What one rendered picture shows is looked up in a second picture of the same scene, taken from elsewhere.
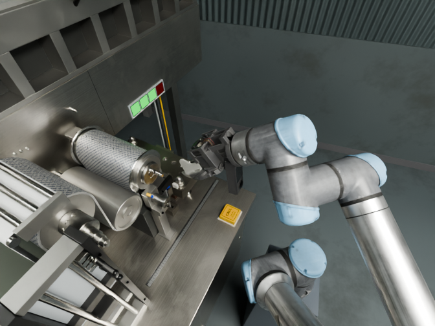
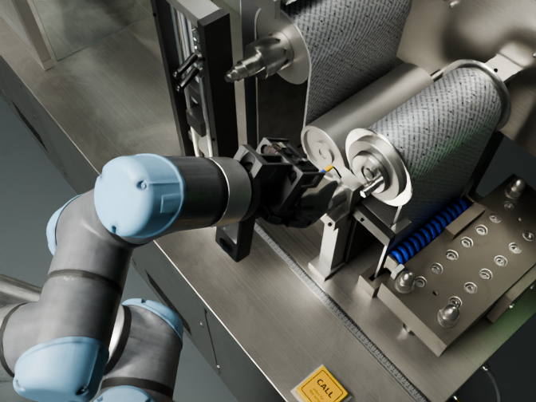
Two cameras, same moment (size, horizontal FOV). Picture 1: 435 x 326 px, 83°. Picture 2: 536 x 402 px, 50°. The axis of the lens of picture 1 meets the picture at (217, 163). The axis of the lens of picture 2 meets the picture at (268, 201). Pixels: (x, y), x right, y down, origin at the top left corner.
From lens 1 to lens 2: 67 cm
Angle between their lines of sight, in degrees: 60
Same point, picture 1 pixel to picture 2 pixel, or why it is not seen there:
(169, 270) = (257, 252)
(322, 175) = (76, 246)
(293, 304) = not seen: hidden behind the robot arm
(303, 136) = (108, 173)
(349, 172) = (54, 294)
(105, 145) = (436, 99)
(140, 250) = not seen: hidden behind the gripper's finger
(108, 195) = (348, 116)
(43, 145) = (467, 28)
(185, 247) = (286, 286)
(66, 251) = (196, 9)
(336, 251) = not seen: outside the picture
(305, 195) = (69, 212)
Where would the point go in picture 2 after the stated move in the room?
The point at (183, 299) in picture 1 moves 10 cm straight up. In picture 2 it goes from (206, 259) to (201, 237)
